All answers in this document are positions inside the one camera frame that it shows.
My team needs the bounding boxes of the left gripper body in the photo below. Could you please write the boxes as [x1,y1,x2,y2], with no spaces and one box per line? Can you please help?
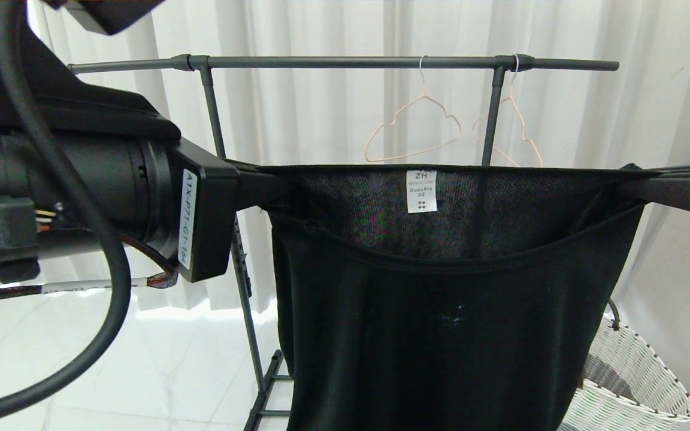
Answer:
[0,129,242,283]

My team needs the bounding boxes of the black garment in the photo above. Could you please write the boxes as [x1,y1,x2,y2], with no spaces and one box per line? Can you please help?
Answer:
[258,162,648,431]

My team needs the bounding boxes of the pink clothes hanger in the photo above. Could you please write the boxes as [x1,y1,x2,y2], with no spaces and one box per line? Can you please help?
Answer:
[364,57,462,163]
[472,55,544,168]

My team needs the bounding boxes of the black clothes rack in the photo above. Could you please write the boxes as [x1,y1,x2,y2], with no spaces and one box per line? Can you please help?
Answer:
[68,54,619,431]

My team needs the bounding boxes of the white laundry basket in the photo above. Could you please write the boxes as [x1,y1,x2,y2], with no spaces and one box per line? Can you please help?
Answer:
[558,298,690,431]

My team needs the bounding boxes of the white curtain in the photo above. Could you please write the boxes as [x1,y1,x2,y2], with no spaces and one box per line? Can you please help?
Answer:
[0,0,690,315]

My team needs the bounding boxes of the black cable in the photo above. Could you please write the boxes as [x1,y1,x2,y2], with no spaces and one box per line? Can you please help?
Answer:
[0,0,133,429]

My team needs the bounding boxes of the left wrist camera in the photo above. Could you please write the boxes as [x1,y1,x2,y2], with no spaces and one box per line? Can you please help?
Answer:
[0,0,182,142]

